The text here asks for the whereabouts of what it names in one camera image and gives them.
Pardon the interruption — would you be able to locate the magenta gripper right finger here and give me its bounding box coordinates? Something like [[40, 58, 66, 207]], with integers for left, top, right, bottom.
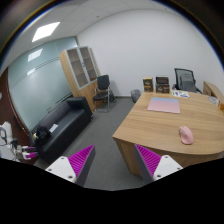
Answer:
[[134, 144, 182, 183]]

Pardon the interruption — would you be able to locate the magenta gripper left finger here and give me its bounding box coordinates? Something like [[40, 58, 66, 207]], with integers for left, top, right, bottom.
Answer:
[[46, 145, 95, 187]]

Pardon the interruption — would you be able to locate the pink computer mouse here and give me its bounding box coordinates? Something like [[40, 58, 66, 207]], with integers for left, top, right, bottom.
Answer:
[[179, 126, 194, 145]]

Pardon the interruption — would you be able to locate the wooden office desk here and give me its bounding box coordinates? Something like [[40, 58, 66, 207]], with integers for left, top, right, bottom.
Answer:
[[113, 92, 224, 175]]

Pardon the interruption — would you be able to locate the white paper on sofa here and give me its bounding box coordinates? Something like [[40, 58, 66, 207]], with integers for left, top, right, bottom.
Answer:
[[49, 124, 58, 133]]

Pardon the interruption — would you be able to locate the black bag on sofa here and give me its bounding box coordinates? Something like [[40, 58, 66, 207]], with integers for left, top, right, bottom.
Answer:
[[35, 125, 51, 145]]

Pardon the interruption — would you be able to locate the black leather sofa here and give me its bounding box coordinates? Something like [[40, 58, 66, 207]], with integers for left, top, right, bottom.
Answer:
[[29, 97, 93, 164]]

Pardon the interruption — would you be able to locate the white and magenta gripper device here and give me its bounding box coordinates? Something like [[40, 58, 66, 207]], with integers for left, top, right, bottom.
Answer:
[[0, 121, 38, 162]]

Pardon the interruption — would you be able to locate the grey mesh waste bin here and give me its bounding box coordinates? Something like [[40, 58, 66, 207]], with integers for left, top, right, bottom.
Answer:
[[131, 89, 141, 103]]

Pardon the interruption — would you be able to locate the colourful booklet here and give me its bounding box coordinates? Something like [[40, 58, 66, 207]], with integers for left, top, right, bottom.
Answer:
[[171, 90, 190, 98]]

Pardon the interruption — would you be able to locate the black visitor chair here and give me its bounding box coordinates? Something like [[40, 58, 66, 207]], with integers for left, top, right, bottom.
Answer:
[[93, 75, 110, 102]]

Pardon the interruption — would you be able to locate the dark brown box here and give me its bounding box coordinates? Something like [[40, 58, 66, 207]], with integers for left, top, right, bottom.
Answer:
[[156, 76, 170, 93]]

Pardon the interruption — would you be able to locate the yellow-brown box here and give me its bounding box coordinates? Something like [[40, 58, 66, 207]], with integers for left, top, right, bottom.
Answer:
[[143, 77, 153, 92]]

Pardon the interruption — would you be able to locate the black mesh office chair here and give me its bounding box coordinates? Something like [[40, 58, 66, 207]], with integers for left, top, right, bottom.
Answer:
[[172, 68, 200, 93]]

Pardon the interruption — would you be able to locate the wooden side cabinet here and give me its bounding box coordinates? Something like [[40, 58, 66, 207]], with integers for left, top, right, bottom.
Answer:
[[203, 82, 224, 112]]

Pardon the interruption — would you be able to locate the wooden glass-door cabinet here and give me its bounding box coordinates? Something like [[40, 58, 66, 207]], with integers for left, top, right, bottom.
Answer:
[[59, 47, 99, 111]]

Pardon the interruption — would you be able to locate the ceiling light panel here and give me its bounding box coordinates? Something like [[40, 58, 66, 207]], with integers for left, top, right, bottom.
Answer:
[[32, 22, 59, 42]]

